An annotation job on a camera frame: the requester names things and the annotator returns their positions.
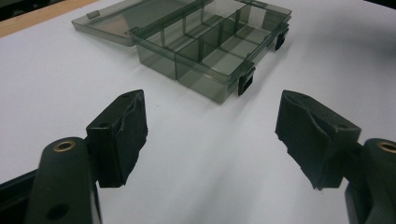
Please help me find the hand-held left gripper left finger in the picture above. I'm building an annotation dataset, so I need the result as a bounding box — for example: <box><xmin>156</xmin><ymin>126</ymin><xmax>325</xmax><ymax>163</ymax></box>
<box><xmin>86</xmin><ymin>89</ymin><xmax>149</xmax><ymax>189</ymax></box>

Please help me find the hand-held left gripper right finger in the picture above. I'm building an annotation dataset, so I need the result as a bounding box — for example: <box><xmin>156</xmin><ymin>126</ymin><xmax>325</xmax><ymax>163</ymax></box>
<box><xmin>275</xmin><ymin>90</ymin><xmax>362</xmax><ymax>190</ymax></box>

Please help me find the grey transparent compartment box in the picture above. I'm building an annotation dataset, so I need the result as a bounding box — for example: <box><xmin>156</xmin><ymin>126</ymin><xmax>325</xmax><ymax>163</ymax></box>
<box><xmin>71</xmin><ymin>0</ymin><xmax>292</xmax><ymax>105</ymax></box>

